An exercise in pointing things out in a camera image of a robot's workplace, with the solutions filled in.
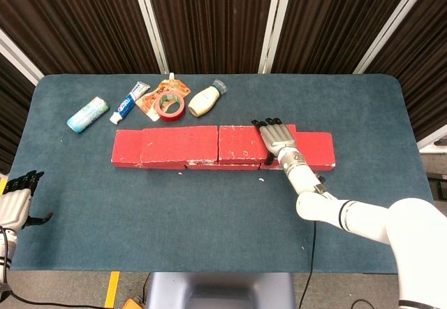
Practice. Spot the cream bottle clear cap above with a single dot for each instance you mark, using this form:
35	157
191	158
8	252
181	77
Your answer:
204	101

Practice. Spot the brown ribbed partition panel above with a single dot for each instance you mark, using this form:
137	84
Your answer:
213	19
331	19
10	113
426	61
70	19

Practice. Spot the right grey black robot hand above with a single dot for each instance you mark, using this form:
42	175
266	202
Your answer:
277	137

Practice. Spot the black box on floor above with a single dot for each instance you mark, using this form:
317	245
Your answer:
441	186

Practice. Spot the orange floor object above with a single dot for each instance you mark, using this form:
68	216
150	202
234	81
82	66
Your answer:
134	304

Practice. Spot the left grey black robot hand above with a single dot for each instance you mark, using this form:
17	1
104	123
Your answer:
14	207

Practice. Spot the blue felt table cover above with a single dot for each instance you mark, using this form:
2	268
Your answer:
139	218

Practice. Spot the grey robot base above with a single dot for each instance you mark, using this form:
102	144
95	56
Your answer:
220	291

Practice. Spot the orange spout pouch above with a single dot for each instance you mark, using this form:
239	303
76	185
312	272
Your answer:
150	99

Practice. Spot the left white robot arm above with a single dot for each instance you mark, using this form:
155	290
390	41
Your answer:
7	242

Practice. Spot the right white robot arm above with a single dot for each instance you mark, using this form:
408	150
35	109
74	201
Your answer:
349	214

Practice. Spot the blue white cylindrical canister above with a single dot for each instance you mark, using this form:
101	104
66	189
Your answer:
87	115

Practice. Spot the red foam brick white specks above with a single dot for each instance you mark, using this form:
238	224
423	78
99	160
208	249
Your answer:
237	144

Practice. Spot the blue white toothpaste tube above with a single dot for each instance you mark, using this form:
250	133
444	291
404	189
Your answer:
125	104

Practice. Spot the white partition post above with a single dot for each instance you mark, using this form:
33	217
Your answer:
21	62
276	26
150	26
433	137
391	29

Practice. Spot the red foam brick heavily chipped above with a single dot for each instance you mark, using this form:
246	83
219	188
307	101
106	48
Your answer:
178	144

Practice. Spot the red tape roll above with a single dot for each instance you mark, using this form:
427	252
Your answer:
173	116

